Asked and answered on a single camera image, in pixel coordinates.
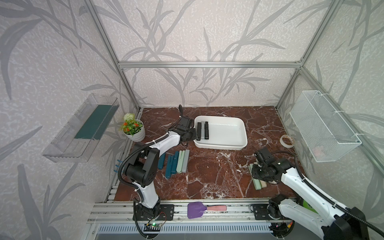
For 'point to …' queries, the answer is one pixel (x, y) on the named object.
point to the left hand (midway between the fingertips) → (196, 134)
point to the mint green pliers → (257, 182)
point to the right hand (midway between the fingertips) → (253, 173)
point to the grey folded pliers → (185, 161)
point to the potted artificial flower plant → (133, 129)
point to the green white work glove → (306, 205)
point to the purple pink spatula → (196, 209)
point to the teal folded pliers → (175, 162)
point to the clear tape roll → (283, 144)
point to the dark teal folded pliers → (170, 158)
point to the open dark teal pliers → (161, 161)
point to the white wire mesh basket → (326, 135)
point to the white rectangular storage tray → (225, 133)
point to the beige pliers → (263, 184)
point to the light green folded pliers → (180, 162)
